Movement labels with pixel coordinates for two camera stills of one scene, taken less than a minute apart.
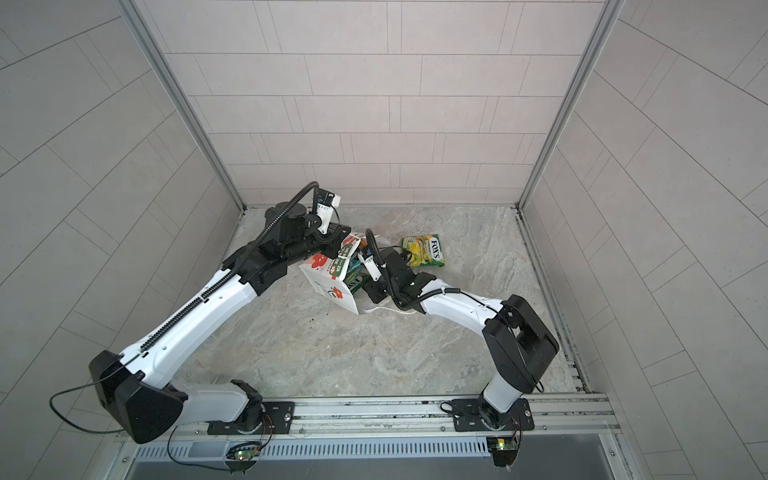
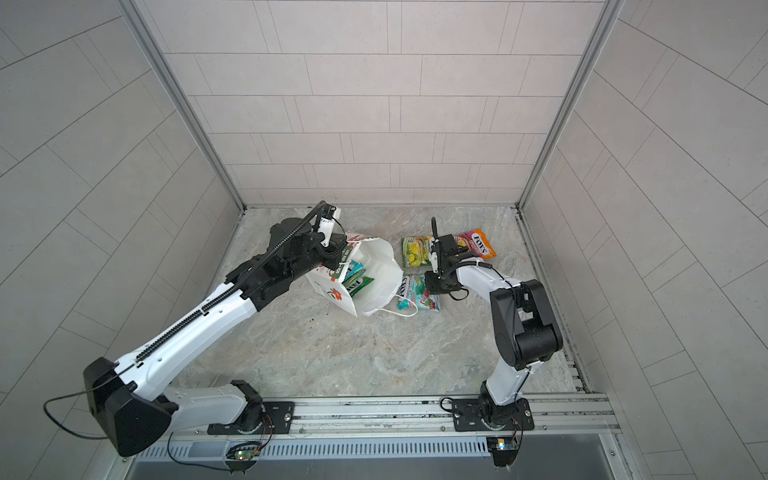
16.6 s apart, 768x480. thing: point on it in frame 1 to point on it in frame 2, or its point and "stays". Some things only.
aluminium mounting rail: (556, 417) stays
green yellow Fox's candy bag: (424, 250) stays
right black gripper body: (377, 290) to (438, 283)
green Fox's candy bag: (357, 274) stays
